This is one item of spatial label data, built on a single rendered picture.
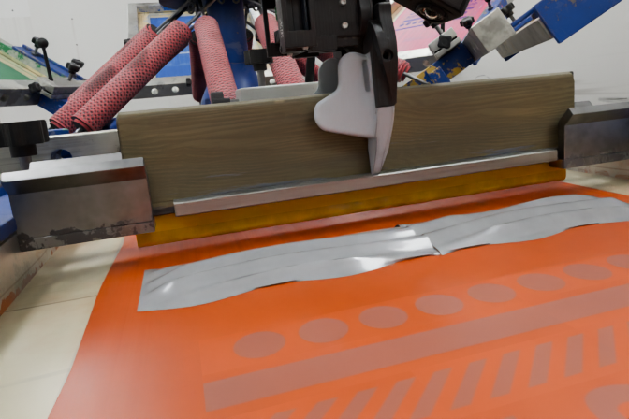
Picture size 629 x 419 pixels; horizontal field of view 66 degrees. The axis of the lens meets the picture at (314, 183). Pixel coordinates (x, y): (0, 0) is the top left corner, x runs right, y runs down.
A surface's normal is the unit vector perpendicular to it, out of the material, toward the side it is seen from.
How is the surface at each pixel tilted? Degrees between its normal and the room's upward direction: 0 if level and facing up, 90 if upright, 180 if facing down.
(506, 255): 0
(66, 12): 90
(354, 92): 84
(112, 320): 0
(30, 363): 0
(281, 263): 27
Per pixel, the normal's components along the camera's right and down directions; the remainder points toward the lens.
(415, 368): -0.09, -0.98
